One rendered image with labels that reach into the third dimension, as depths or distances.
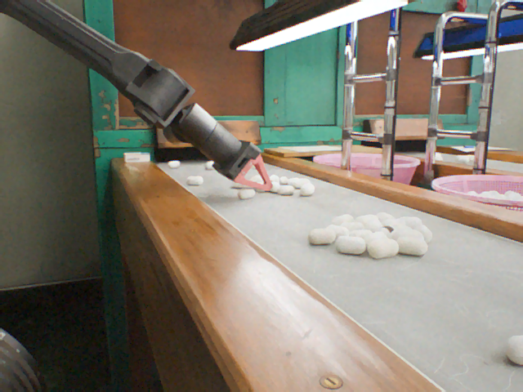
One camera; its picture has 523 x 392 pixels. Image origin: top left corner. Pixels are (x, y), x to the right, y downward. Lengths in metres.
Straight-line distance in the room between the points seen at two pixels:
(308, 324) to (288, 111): 1.15
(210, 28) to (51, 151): 1.05
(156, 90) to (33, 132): 1.44
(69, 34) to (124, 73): 0.11
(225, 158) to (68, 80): 1.44
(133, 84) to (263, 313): 0.50
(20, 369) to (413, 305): 0.29
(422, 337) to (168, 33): 1.11
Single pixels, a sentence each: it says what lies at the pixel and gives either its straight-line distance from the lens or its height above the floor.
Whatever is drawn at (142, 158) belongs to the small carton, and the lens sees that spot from 1.17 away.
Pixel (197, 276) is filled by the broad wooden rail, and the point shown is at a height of 0.76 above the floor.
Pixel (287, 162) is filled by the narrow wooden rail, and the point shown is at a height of 0.76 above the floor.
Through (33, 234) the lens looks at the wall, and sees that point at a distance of 2.20.
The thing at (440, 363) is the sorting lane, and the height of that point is 0.74.
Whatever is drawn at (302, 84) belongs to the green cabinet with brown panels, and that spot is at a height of 0.97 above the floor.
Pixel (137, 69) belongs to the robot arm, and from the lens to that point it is 0.74.
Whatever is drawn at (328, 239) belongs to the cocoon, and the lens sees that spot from 0.54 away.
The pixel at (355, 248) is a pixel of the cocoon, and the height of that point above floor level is 0.75.
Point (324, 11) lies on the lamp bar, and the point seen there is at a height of 1.04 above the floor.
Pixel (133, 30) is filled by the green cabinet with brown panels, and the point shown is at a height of 1.10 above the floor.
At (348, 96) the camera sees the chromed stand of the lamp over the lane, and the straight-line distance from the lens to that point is 1.02.
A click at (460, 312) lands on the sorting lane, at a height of 0.74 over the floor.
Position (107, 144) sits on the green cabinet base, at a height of 0.80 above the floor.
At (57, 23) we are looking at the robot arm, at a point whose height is 1.03.
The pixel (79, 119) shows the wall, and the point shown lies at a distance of 2.12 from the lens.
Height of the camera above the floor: 0.90
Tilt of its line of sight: 11 degrees down
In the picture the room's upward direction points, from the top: straight up
